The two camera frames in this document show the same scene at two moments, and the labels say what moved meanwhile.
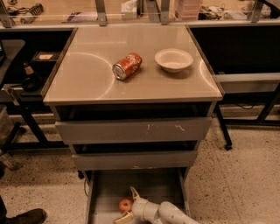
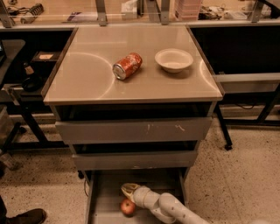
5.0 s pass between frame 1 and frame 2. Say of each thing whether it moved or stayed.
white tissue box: stayed
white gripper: moved
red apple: stayed
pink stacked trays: stayed
